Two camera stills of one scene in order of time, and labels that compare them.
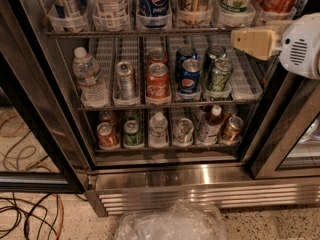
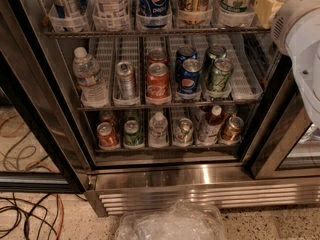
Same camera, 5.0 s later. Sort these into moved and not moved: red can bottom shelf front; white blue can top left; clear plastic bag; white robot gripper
Moved: white robot gripper
Not moved: clear plastic bag; white blue can top left; red can bottom shelf front
